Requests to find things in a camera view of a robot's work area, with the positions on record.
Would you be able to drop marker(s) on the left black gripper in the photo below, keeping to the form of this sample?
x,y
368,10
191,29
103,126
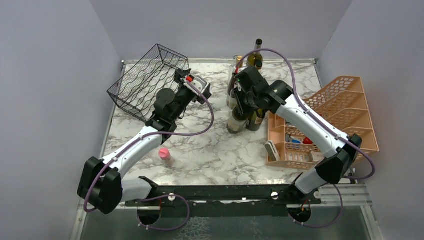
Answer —
x,y
203,96

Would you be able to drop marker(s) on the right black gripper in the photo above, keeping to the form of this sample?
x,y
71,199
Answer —
x,y
243,108

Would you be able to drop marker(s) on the amber bottle gold cap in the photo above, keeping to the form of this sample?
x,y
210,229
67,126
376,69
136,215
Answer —
x,y
230,99

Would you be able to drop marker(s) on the clear glass bottle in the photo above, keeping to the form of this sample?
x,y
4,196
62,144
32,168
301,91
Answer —
x,y
232,68

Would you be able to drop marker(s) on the green wine bottle tan label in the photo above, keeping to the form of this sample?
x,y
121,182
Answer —
x,y
256,57

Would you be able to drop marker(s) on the dark green wine bottle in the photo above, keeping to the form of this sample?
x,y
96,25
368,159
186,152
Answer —
x,y
237,120
255,120

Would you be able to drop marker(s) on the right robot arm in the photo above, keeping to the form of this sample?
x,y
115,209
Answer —
x,y
340,150

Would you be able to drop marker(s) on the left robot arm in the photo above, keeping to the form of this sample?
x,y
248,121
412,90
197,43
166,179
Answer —
x,y
101,185

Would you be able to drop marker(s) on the small pink capped bottle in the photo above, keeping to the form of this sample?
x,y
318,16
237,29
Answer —
x,y
166,156

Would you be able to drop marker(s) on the white grey device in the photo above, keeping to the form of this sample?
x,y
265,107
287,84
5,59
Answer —
x,y
272,151

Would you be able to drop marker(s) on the red triangular item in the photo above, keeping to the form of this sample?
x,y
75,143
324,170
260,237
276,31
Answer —
x,y
307,141

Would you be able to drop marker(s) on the orange plastic desk organizer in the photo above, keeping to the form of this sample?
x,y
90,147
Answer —
x,y
344,105

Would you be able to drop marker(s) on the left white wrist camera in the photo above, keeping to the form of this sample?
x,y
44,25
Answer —
x,y
198,84

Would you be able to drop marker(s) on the black wire wine rack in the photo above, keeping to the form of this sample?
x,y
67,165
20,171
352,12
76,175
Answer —
x,y
135,92

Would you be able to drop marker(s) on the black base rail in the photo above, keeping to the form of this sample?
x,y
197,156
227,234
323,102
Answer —
x,y
216,201

